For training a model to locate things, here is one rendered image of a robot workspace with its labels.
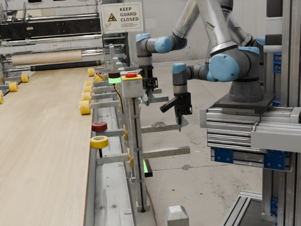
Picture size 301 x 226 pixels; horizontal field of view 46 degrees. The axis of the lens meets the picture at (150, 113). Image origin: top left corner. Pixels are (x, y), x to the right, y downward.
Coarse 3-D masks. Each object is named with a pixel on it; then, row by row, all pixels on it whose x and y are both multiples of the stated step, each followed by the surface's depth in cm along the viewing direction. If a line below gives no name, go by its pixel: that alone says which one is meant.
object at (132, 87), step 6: (126, 78) 122; (132, 78) 122; (138, 78) 122; (126, 84) 122; (132, 84) 122; (138, 84) 123; (126, 90) 123; (132, 90) 123; (138, 90) 123; (126, 96) 123; (132, 96) 123; (138, 96) 124
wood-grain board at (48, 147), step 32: (32, 96) 271; (64, 96) 262; (0, 128) 190; (32, 128) 186; (64, 128) 182; (0, 160) 144; (32, 160) 142; (64, 160) 139; (0, 192) 116; (32, 192) 114; (64, 192) 113; (0, 224) 97; (32, 224) 96; (64, 224) 95
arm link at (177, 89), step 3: (174, 87) 183; (177, 87) 182; (180, 87) 182; (183, 87) 182; (186, 87) 183; (174, 90) 184; (177, 90) 182; (180, 90) 182; (183, 90) 182; (186, 90) 184; (177, 93) 183; (180, 93) 183; (183, 93) 183
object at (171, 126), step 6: (144, 126) 189; (150, 126) 188; (162, 126) 188; (168, 126) 188; (174, 126) 189; (96, 132) 185; (102, 132) 184; (108, 132) 185; (114, 132) 185; (120, 132) 186; (144, 132) 187; (150, 132) 188
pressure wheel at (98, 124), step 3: (93, 123) 185; (96, 123) 185; (99, 123) 184; (102, 123) 184; (105, 123) 183; (93, 126) 182; (96, 126) 181; (99, 126) 181; (102, 126) 181; (105, 126) 183; (93, 129) 182; (96, 129) 181; (99, 129) 181; (102, 129) 182; (105, 129) 183; (99, 132) 184
